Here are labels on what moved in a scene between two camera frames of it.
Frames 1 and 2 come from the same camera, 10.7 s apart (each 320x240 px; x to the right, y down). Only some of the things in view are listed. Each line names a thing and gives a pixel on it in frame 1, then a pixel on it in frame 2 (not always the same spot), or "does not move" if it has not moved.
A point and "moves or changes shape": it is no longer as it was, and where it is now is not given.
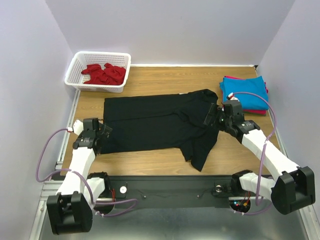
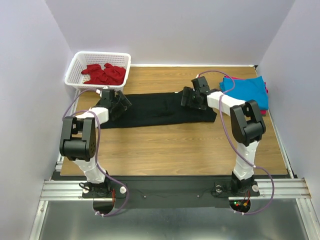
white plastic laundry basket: x=75 y=79 does not move
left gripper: x=104 y=131 → x=125 y=103
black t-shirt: x=170 y=122 moves or changes shape
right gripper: x=212 y=114 → x=187 y=99
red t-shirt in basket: x=109 y=75 does not move
